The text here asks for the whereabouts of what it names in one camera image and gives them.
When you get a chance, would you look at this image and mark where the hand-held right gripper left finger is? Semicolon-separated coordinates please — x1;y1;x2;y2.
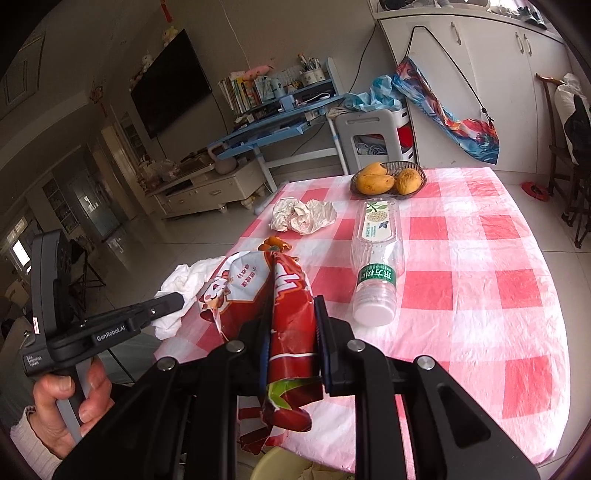
53;318;278;480

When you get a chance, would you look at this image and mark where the white cabinet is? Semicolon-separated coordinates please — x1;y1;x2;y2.
374;7;575;174

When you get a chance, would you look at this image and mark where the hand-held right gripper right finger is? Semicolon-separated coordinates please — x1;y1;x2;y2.
314;296;541;480

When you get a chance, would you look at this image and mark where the row of books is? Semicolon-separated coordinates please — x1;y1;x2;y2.
217;74;264;116

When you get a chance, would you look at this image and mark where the white television stand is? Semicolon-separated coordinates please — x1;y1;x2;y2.
148;159;269;220

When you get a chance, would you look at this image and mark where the person's left hand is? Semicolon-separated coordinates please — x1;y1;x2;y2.
32;357;116;455

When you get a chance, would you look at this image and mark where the orange peel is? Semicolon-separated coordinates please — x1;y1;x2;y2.
259;236;291;254

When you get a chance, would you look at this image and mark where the white storage unit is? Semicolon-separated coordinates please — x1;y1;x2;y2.
394;108;419;162

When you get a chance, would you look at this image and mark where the dark wooden chair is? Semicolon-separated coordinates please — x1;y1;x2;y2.
536;73;591;250

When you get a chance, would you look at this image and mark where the rough spotted yellow mango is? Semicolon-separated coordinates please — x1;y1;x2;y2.
396;168;422;195

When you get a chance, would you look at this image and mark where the crumpled white paper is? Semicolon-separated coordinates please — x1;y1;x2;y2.
269;197;338;236

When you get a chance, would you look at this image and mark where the white sack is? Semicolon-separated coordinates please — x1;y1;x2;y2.
554;73;591;164

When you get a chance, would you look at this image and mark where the white plastic bag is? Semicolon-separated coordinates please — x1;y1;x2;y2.
154;257;232;340

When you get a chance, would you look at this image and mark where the blue plastic bag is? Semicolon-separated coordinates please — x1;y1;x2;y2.
344;74;407;112

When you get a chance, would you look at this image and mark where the dark woven fruit basket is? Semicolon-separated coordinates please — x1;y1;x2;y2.
349;161;428;200

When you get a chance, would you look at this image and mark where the white plastic stool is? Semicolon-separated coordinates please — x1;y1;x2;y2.
335;110;407;175

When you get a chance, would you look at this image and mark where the blue study desk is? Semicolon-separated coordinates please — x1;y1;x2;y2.
206;58;352;190

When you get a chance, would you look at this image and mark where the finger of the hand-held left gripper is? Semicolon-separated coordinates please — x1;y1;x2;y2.
127;292;185;330

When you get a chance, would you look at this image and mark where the black hanging cord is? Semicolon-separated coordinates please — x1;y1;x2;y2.
409;25;495;125

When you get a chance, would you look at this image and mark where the beige round pot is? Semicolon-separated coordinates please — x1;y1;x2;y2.
208;143;238;176

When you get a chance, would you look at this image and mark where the person's left forearm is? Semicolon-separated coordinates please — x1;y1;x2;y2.
9;406;63;476

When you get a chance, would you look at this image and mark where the red cartoon snack bag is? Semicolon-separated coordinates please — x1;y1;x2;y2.
198;250;325;455

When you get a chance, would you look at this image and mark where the colourful printed hanging bag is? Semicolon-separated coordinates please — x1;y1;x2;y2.
392;58;500;165

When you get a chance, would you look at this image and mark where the clear plastic bottle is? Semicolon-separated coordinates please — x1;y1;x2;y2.
349;198;402;328

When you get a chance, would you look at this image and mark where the black television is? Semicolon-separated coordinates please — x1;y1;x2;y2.
130;28;213;139

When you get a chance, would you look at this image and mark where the red white checked tablecloth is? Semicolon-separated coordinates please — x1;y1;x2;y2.
152;167;571;478

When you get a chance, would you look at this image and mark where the long yellow mango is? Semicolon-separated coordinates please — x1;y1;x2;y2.
355;173;396;195

